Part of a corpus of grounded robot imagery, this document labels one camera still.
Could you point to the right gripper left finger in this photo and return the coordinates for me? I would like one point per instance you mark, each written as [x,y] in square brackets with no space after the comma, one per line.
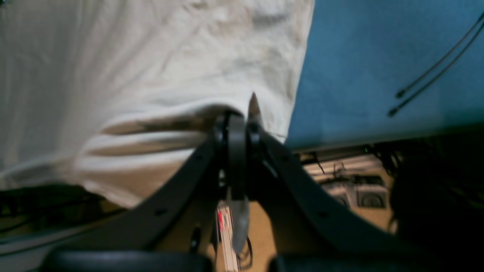
[180,209]

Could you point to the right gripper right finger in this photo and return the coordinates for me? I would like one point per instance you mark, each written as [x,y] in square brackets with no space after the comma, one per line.
[305,220]

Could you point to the beige T-shirt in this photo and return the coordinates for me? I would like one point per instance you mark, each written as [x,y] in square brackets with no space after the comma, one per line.
[114,95]

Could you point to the blue table cloth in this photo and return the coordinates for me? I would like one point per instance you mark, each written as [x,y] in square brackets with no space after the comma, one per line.
[360,53]

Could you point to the black cable ties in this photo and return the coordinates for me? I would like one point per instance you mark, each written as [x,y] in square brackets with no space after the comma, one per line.
[437,70]

